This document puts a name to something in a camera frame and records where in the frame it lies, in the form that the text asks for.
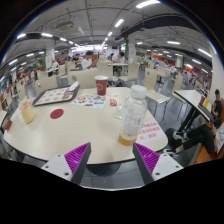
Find white printed paper card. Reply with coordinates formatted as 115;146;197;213
9;107;23;122

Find red paper cup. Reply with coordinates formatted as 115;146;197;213
94;75;110;97

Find person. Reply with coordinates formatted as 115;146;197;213
113;51;127;77
210;88;224;120
163;122;224;159
80;50;98;71

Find dark food tray with liner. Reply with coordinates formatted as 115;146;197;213
32;85;81;107

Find flat round red coaster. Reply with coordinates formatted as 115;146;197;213
49;108;65;120

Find beige chair with metal legs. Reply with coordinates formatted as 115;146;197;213
143;68;172;114

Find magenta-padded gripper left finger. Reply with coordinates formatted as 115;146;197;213
41;142;92;186

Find pale yellow plastic cup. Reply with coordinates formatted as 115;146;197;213
19;98;36;125

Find colourful printed flyer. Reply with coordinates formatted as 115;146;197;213
70;93;109;110

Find group of ceiling lights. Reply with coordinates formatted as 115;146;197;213
0;0;214;84

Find ceiling air conditioner unit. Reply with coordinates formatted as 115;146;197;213
54;21;76;32

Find red and white table notice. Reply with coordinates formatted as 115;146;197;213
137;121;167;145

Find group of beige chairs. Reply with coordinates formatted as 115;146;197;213
13;59;188;101

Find white neighbouring table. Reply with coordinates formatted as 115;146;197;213
172;89;215;134

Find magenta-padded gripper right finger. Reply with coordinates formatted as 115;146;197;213
132;142;184;186

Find beige chair with oval hole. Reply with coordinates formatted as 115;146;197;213
70;68;100;90
34;75;59;97

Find clear plastic drink bottle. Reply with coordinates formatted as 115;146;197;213
118;84;149;147

